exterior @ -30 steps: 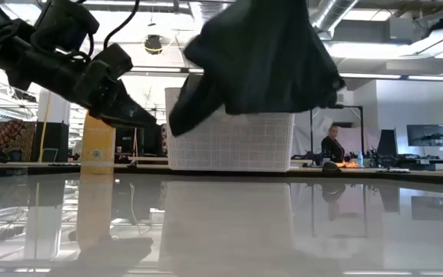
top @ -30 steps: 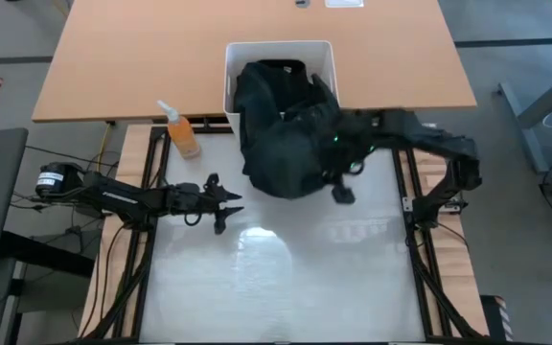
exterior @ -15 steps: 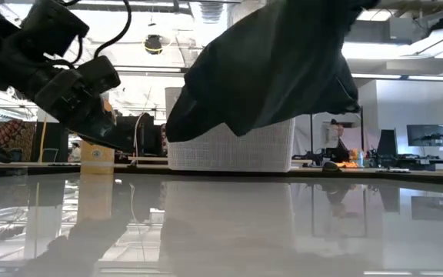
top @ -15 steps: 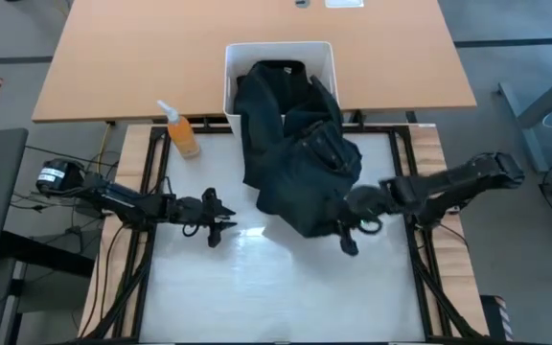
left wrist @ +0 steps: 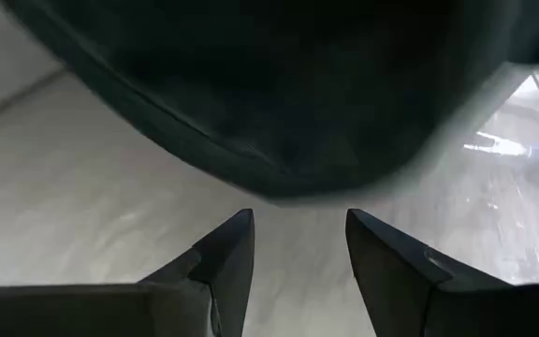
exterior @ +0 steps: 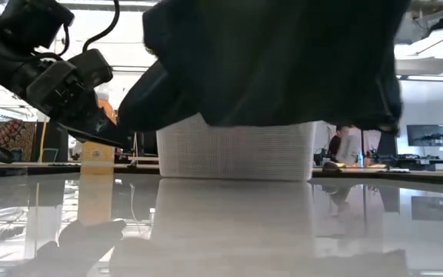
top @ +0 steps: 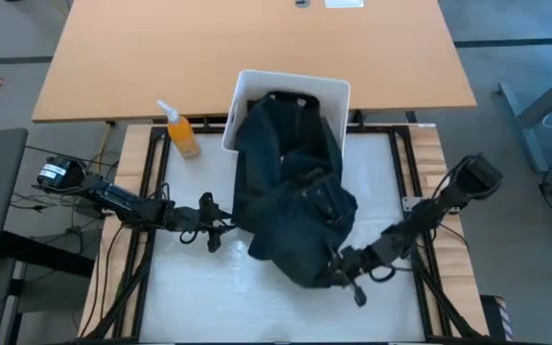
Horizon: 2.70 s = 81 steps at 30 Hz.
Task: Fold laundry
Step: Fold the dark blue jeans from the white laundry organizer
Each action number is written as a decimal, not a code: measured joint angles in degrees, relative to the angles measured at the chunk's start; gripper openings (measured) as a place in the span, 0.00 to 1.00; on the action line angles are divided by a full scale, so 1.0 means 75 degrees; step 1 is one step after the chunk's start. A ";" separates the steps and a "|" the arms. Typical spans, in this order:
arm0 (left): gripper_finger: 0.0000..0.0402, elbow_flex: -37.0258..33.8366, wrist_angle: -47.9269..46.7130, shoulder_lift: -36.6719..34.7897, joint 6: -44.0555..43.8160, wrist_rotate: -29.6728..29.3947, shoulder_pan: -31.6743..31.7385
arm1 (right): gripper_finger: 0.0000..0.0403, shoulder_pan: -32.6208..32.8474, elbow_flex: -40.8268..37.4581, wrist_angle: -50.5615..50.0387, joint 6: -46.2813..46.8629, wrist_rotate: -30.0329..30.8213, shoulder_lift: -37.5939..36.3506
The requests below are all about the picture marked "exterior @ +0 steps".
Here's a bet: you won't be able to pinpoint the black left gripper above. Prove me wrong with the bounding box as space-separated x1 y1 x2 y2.
25 60 134 149

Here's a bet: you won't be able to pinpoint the dark blue denim jeans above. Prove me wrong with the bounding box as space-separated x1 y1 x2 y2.
116 0 413 135

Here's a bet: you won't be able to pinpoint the white plastic laundry basket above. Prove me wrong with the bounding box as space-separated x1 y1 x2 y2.
155 112 318 182

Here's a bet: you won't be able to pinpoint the orange spray bottle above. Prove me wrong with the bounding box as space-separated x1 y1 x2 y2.
79 98 118 175

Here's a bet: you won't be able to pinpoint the black cabinet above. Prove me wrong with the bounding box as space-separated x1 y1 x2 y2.
32 121 70 162

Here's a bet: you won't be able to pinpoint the red patterned cloth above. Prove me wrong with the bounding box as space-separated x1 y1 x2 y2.
0 119 38 162

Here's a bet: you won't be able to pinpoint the person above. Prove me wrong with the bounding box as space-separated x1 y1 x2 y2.
327 125 362 167

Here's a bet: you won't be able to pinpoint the black computer monitor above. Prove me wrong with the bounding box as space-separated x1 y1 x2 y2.
405 123 443 147

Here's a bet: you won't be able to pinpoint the yellow cable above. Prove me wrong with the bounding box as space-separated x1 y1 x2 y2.
38 121 49 162

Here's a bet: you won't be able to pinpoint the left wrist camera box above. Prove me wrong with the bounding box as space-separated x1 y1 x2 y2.
67 48 114 90

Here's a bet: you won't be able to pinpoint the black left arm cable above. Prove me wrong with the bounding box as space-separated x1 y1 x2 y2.
82 0 121 53

